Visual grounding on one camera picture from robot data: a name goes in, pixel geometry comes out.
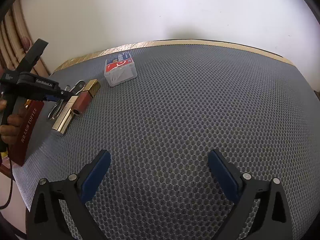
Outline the silver metal clip opener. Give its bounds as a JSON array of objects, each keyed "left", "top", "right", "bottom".
[{"left": 47, "top": 80, "right": 86, "bottom": 120}]

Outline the maroon gold lipstick tube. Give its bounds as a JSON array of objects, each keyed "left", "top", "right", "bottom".
[{"left": 71, "top": 79, "right": 100, "bottom": 115}]

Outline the clear plastic floss box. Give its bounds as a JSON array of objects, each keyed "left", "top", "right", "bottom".
[{"left": 104, "top": 51, "right": 137, "bottom": 87}]

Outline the person's left hand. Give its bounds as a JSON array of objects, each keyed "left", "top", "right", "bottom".
[{"left": 1, "top": 105, "right": 27, "bottom": 145}]

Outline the red toffee tin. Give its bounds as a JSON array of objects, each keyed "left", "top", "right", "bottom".
[{"left": 8, "top": 100, "right": 44, "bottom": 166}]

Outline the beige patterned curtain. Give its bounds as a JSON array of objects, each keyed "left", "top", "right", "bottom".
[{"left": 1, "top": 0, "right": 34, "bottom": 73}]

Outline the grey mesh table mat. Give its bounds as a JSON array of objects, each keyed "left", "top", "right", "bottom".
[{"left": 13, "top": 45, "right": 319, "bottom": 239}]

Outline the black cable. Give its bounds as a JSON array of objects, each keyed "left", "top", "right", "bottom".
[{"left": 0, "top": 144, "right": 16, "bottom": 210}]

